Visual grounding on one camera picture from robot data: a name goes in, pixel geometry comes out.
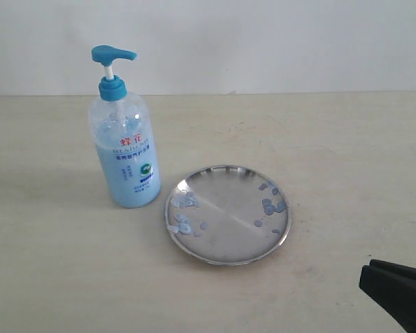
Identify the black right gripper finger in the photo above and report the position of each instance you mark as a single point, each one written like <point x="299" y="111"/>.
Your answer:
<point x="394" y="293"/>
<point x="398" y="269"/>

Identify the blue pump lotion bottle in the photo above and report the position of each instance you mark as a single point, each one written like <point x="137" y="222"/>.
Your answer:
<point x="122" y="132"/>

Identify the round stainless steel plate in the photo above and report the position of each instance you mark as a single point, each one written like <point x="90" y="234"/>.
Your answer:
<point x="227" y="215"/>

